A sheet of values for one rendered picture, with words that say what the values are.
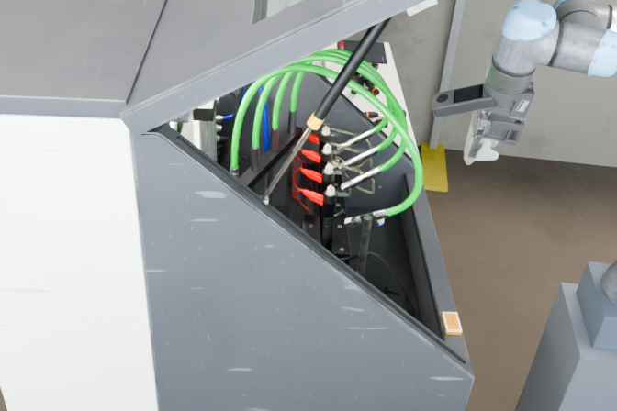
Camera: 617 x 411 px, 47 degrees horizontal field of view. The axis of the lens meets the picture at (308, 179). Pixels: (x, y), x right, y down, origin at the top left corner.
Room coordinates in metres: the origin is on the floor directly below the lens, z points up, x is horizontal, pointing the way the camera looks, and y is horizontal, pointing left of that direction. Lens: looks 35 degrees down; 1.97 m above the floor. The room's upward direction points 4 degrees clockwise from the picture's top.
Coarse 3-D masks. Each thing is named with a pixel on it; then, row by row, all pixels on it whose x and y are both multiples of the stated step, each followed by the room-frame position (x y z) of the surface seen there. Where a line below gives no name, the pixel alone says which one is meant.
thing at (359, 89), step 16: (304, 64) 1.13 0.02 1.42; (256, 80) 1.16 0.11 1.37; (352, 80) 1.10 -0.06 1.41; (368, 96) 1.08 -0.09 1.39; (240, 112) 1.17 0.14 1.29; (384, 112) 1.07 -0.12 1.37; (240, 128) 1.17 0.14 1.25; (400, 128) 1.06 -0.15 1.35; (416, 160) 1.05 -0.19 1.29; (416, 176) 1.05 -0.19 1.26; (416, 192) 1.04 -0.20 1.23; (400, 208) 1.05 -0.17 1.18
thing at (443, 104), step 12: (480, 84) 1.15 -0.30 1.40; (432, 96) 1.17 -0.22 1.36; (444, 96) 1.15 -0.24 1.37; (456, 96) 1.14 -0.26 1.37; (468, 96) 1.13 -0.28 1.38; (480, 96) 1.12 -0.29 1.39; (432, 108) 1.14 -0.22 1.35; (444, 108) 1.13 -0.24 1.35; (456, 108) 1.13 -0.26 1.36; (468, 108) 1.12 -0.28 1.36; (480, 108) 1.12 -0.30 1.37
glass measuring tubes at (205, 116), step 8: (208, 104) 1.20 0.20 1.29; (216, 104) 1.25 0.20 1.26; (200, 112) 1.18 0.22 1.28; (208, 112) 1.18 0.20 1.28; (200, 120) 1.18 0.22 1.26; (208, 120) 1.18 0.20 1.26; (200, 128) 1.20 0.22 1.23; (208, 128) 1.20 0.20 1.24; (216, 128) 1.31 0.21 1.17; (200, 136) 1.20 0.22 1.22; (208, 136) 1.20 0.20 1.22; (216, 136) 1.31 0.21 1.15; (200, 144) 1.19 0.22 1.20; (208, 144) 1.19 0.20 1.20; (216, 144) 1.30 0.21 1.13; (208, 152) 1.19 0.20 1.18; (216, 152) 1.30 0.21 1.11; (216, 160) 1.30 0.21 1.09
